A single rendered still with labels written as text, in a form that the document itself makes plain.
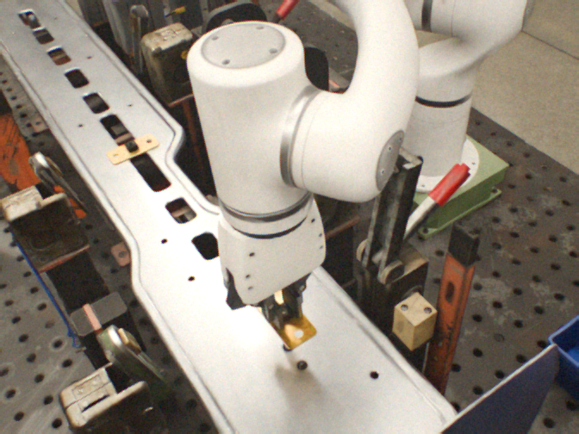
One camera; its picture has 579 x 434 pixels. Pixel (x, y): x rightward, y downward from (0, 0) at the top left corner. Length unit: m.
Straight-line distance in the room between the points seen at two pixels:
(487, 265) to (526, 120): 1.58
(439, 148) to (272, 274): 0.67
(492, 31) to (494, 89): 1.89
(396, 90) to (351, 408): 0.39
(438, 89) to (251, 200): 0.66
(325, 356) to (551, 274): 0.62
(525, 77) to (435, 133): 1.86
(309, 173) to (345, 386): 0.34
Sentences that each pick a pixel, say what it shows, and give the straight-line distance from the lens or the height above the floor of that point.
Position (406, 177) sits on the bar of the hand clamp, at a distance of 0.63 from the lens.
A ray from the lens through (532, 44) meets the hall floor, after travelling 3.25.
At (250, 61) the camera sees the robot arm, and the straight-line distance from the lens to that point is 0.42.
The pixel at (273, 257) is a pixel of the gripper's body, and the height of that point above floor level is 1.21.
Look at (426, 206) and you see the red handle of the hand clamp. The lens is 0.73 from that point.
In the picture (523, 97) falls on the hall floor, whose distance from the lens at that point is 2.87.
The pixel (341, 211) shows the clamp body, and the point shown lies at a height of 0.99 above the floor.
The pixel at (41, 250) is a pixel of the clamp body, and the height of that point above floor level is 0.96.
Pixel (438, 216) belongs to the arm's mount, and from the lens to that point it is 1.22.
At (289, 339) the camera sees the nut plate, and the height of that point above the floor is 1.07.
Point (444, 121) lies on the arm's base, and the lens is 1.14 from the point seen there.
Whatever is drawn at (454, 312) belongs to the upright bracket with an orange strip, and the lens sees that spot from 0.68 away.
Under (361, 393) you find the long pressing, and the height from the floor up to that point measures 1.00.
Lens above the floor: 1.63
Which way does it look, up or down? 47 degrees down
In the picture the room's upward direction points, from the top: 6 degrees counter-clockwise
